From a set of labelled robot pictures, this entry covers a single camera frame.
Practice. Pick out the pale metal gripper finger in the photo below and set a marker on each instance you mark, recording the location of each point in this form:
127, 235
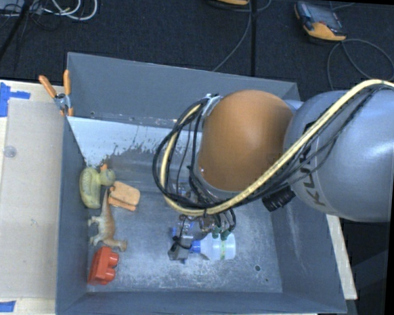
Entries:
177, 232
180, 251

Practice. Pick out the grey metal bin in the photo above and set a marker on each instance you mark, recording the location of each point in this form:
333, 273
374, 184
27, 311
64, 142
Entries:
181, 274

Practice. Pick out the clear plastic bottle blue cap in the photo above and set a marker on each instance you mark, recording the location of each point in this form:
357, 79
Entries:
218, 247

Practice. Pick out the orange toy bread slices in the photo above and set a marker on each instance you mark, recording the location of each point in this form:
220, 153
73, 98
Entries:
126, 195

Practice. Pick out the tan toy dinosaur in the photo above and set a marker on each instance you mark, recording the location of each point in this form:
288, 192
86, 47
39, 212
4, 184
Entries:
106, 224

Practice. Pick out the red toy building block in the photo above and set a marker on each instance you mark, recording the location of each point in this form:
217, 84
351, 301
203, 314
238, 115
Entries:
103, 265

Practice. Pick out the yellow-green toy duck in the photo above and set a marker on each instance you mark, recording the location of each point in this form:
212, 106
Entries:
92, 186

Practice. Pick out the black cylinder on white bracket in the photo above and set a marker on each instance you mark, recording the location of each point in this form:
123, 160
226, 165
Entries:
278, 199

